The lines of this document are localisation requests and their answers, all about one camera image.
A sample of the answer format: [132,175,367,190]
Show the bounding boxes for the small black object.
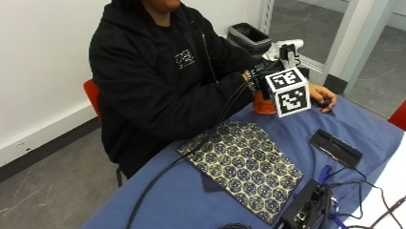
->
[318,96,334,110]

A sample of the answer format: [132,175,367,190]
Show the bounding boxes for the orange cup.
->
[253,90,279,115]

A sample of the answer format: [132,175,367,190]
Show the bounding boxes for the white cube with black markers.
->
[263,66,311,118]

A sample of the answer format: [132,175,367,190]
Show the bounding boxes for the flat black rectangular device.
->
[307,128,365,169]

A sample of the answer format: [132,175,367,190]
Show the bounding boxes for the red chair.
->
[387,99,406,132]
[82,78,124,189]

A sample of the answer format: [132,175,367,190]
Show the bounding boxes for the black waste bin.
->
[226,22,273,57]

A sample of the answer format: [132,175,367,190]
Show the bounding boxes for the patterned navy and gold mat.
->
[176,119,305,225]

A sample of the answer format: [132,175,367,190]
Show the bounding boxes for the black electronics box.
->
[279,178,337,229]

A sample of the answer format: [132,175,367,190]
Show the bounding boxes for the the person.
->
[88,0,271,179]

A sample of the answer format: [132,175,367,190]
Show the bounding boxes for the blue tablecloth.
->
[80,94,406,229]

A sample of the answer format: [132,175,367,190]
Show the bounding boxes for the black camera on glove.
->
[278,43,298,70]

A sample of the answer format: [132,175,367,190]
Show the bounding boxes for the white door frame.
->
[321,0,401,95]

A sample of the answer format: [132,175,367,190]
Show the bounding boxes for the blue lanyard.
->
[317,164,353,229]

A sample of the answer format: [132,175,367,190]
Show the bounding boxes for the white perforated rail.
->
[257,0,277,35]

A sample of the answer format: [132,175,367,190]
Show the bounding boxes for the thin black cable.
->
[327,165,406,229]

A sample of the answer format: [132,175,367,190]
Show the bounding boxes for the dark red cable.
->
[346,195,406,229]

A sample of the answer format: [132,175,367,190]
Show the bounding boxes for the black glove cable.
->
[124,72,271,229]

